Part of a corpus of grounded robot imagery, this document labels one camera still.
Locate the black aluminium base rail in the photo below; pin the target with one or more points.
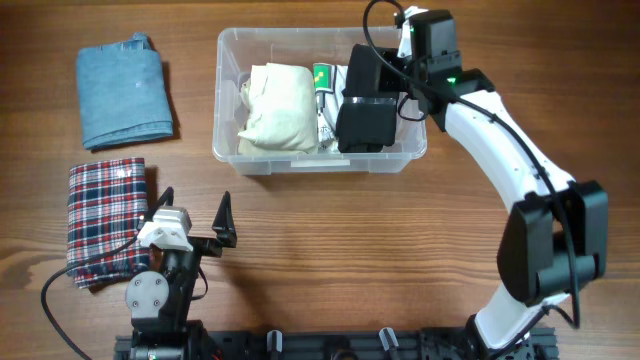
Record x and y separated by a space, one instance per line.
426 344

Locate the folded blue denim garment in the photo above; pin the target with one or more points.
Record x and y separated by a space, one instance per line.
122 94

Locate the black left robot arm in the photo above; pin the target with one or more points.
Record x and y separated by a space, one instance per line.
159 302

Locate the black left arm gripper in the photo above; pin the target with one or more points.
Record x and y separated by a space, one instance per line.
224 229

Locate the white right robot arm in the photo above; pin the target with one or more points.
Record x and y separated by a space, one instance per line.
554 242

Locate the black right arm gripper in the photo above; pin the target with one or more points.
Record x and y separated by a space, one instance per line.
389 60

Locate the clear plastic storage bin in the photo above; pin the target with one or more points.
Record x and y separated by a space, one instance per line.
239 49

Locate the cream garment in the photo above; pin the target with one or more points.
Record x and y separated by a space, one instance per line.
282 117

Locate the folded red plaid shirt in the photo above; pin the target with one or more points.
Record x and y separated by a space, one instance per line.
106 201

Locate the white printed t-shirt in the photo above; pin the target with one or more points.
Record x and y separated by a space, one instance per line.
329 83

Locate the black garment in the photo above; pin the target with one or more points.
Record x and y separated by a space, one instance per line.
367 119

